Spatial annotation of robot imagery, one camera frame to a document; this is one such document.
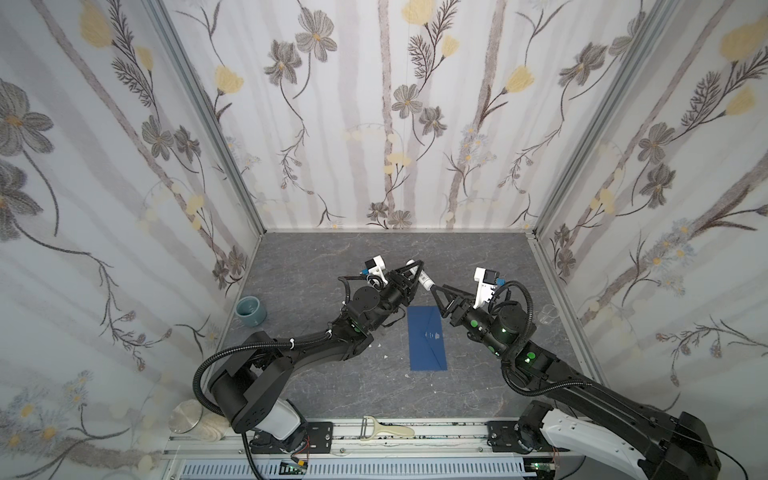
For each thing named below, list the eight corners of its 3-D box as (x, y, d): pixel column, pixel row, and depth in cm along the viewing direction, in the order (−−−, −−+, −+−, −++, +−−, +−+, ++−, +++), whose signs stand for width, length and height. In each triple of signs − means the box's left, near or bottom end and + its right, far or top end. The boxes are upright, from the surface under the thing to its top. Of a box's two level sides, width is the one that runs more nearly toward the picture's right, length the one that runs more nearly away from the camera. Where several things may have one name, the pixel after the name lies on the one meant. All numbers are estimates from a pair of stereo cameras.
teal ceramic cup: (239, 327, 96) (230, 316, 90) (246, 307, 101) (238, 296, 95) (263, 327, 96) (256, 316, 90) (269, 307, 101) (262, 296, 95)
